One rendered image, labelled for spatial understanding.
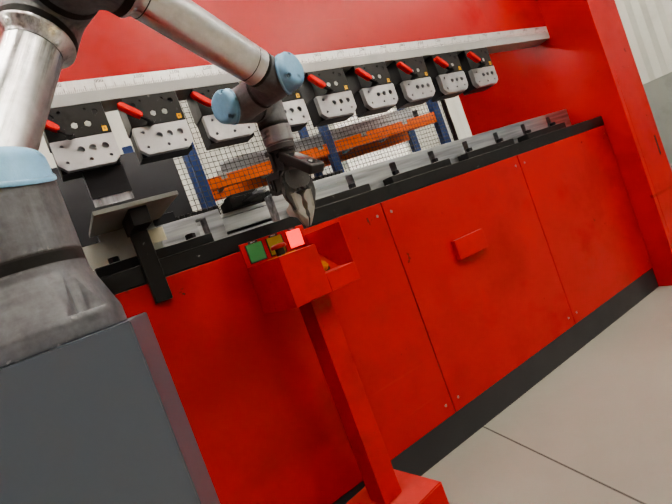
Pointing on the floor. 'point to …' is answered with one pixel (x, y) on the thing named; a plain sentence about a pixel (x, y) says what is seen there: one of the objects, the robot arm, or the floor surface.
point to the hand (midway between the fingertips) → (309, 220)
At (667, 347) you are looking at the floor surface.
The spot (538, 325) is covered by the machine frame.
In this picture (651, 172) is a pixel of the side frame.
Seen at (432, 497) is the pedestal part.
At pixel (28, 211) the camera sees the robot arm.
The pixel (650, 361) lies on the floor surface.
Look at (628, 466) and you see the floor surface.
